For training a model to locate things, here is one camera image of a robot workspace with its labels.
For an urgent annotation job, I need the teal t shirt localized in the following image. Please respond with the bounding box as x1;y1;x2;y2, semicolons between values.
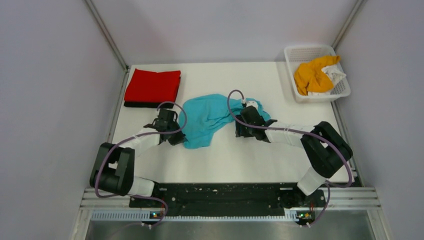
177;93;272;150

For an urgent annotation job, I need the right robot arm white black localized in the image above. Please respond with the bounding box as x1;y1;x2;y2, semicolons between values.
235;105;353;208

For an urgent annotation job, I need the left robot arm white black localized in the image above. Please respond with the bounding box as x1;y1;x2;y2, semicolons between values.
89;109;186;207

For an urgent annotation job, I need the folded red t shirt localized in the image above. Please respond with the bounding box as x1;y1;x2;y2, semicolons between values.
124;69;181;104

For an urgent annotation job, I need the orange t shirt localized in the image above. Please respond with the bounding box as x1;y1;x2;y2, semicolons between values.
294;55;341;96

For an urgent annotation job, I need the white plastic basket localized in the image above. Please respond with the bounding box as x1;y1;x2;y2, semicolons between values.
284;44;351;103

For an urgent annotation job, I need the white t shirt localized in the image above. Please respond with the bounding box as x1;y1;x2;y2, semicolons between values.
321;64;347;87

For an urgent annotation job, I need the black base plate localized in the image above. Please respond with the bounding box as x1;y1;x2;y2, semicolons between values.
129;183;325;217

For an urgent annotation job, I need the white cable duct strip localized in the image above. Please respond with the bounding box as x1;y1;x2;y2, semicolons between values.
91;209;299;222

